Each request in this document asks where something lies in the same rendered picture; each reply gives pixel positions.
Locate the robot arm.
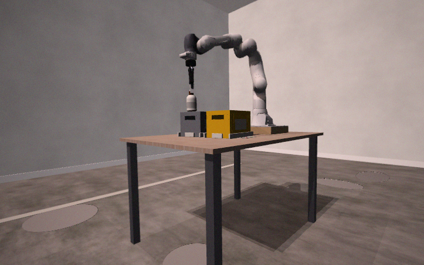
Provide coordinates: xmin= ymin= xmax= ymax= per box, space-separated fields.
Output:
xmin=179 ymin=33 xmax=275 ymax=126

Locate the white bottle with grey label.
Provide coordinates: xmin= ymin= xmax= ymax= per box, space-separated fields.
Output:
xmin=186 ymin=90 xmax=197 ymax=111

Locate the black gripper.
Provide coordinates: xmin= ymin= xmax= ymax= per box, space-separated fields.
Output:
xmin=185 ymin=60 xmax=196 ymax=93

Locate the yellow crate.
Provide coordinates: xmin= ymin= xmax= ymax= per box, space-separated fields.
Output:
xmin=206 ymin=110 xmax=250 ymax=138

